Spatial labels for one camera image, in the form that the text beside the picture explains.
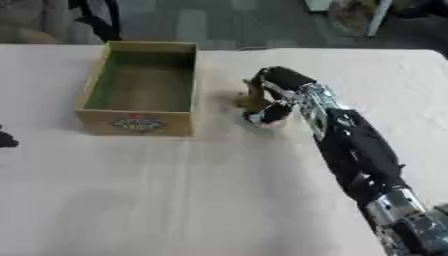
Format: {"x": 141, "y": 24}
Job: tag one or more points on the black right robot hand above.
{"x": 283, "y": 78}

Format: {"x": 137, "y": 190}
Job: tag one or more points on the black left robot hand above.
{"x": 6, "y": 140}

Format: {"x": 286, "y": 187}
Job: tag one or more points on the brown olive toy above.
{"x": 255, "y": 98}

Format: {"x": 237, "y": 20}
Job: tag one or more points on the silver and black right robot arm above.
{"x": 359, "y": 153}

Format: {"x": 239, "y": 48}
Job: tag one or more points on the tan cardboard box green inside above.
{"x": 140, "y": 86}

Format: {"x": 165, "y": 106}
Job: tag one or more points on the brown bag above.
{"x": 350, "y": 15}

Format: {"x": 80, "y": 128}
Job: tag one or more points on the beige chair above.
{"x": 35, "y": 21}

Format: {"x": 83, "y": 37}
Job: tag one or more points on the white post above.
{"x": 378, "y": 16}

